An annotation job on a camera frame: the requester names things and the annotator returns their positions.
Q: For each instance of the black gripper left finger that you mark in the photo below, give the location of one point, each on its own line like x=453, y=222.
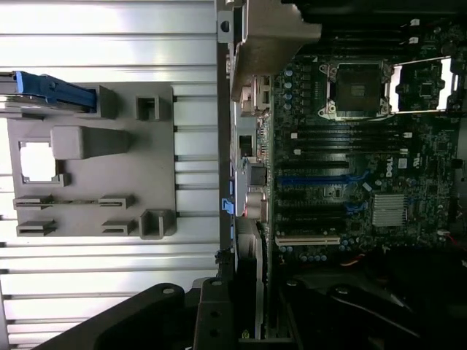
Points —
x=153, y=321

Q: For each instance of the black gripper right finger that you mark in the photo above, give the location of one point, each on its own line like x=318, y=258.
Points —
x=292, y=321

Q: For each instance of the white expansion slot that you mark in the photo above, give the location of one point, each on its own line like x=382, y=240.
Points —
x=308, y=240

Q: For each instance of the black expansion slot blue end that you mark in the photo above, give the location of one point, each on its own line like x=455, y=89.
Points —
x=313, y=209

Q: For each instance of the blue case latch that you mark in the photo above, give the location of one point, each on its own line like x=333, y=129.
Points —
x=227, y=207

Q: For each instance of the grey plastic parts rack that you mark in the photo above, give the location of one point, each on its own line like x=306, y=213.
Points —
x=109, y=182

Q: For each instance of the silver chipset heatsink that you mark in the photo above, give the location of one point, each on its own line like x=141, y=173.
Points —
x=389, y=209

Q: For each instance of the black RAM slot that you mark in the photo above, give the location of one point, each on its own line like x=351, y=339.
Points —
x=365, y=54
x=350, y=151
x=365, y=46
x=365, y=30
x=350, y=143
x=365, y=38
x=350, y=129
x=350, y=136

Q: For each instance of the green Dell motherboard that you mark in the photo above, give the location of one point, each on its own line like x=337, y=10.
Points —
x=419, y=175

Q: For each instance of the open grey PC case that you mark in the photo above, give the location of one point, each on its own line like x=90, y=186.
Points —
x=224, y=109

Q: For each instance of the silver rear port stack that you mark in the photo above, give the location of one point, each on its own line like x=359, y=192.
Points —
x=259, y=95

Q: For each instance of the CPU socket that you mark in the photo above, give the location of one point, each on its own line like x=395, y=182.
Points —
x=355, y=89

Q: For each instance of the grey metal case flap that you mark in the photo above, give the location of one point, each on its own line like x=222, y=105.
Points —
x=270, y=40

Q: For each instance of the silver socket cover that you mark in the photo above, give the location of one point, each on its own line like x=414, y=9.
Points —
x=448, y=85

